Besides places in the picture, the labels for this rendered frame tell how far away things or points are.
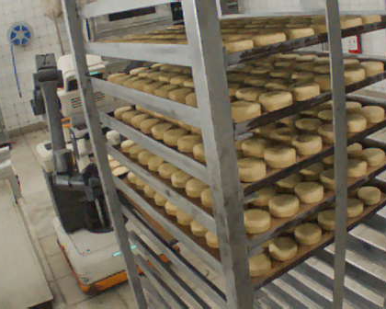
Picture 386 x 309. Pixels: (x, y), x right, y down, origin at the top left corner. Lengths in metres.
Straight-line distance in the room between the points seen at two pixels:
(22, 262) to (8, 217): 0.27
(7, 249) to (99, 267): 0.51
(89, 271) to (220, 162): 1.83
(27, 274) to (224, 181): 1.84
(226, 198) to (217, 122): 0.10
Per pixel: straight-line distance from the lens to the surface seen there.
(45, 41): 6.30
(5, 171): 2.03
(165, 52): 0.61
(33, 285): 2.31
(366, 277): 1.10
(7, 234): 2.14
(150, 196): 0.99
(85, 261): 2.25
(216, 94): 0.48
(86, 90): 1.05
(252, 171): 0.58
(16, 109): 6.32
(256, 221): 0.63
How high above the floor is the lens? 1.49
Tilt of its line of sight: 17 degrees down
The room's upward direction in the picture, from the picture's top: 9 degrees counter-clockwise
